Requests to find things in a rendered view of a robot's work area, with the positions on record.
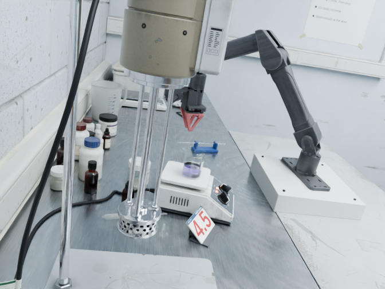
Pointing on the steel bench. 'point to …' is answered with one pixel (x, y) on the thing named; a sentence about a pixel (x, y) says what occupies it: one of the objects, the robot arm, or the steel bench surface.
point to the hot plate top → (173, 172)
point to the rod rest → (209, 148)
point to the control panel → (220, 194)
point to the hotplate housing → (191, 201)
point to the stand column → (69, 146)
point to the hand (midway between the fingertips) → (188, 127)
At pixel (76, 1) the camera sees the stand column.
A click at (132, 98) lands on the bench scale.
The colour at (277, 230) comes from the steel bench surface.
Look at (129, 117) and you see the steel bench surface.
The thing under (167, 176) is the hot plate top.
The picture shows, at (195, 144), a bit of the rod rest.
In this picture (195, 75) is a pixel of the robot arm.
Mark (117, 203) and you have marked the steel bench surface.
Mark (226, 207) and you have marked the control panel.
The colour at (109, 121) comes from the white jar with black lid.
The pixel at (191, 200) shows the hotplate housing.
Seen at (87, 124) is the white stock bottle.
